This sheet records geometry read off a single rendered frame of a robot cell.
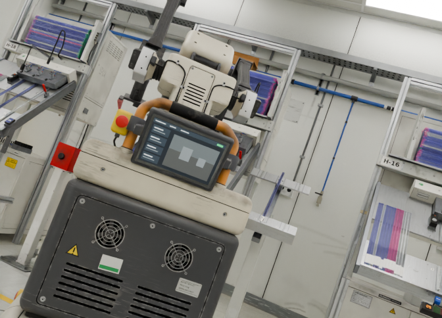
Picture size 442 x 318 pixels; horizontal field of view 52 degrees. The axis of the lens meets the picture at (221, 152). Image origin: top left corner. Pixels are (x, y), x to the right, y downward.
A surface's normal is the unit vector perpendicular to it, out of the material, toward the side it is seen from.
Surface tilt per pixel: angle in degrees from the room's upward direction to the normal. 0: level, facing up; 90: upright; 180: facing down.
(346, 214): 90
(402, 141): 90
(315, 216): 90
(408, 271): 44
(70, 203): 90
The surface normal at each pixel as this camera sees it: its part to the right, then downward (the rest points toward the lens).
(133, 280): 0.20, -0.04
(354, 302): -0.23, -0.20
